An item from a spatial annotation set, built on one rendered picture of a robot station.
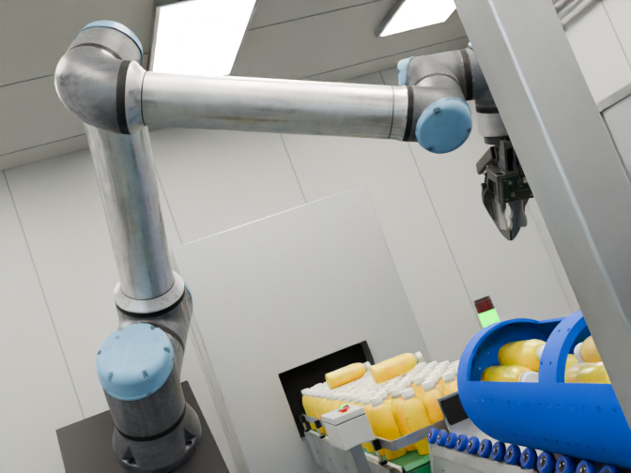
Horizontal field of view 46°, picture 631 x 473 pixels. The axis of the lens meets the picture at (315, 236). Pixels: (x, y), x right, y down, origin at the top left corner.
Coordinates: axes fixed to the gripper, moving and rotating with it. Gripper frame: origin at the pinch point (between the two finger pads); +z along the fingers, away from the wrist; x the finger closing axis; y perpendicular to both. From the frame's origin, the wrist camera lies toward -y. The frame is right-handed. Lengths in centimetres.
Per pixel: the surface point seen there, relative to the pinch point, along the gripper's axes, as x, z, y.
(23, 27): -165, -53, -289
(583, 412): -0.1, 20.1, 31.9
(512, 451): -3, 51, -2
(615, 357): -14, -16, 75
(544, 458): 0.0, 44.5, 10.4
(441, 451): -12, 77, -41
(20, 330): -265, 163, -400
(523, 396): -4.0, 27.4, 13.7
